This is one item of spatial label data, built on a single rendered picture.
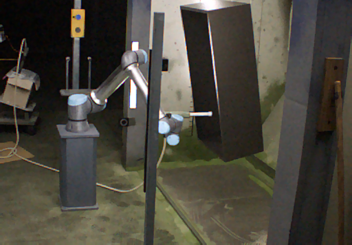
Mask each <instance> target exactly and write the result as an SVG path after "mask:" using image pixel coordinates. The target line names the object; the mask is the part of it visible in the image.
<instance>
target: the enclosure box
mask: <svg viewBox="0 0 352 245"><path fill-rule="evenodd" d="M180 11H181V24H182V28H183V33H184V43H185V50H186V58H187V63H188V75H189V81H190V89H191V94H192V107H193V111H194V113H204V112H210V111H211V112H212V115H211V116H195V129H196V134H197V139H198V141H199V142H200V143H202V144H203V145H204V146H205V147H207V148H208V149H209V150H211V151H212V152H213V153H215V154H216V156H219V158H220V159H222V160H223V161H224V162H229V161H232V160H236V159H239V158H243V157H246V156H249V155H254V154H256V153H260V152H262V151H264V145H263V132H262V118H261V105H260V98H259V78H258V71H257V64H256V52H255V44H254V32H253V25H252V13H251V5H250V3H242V2H237V1H226V0H212V1H203V2H200V3H194V4H187V5H183V6H180Z"/></svg>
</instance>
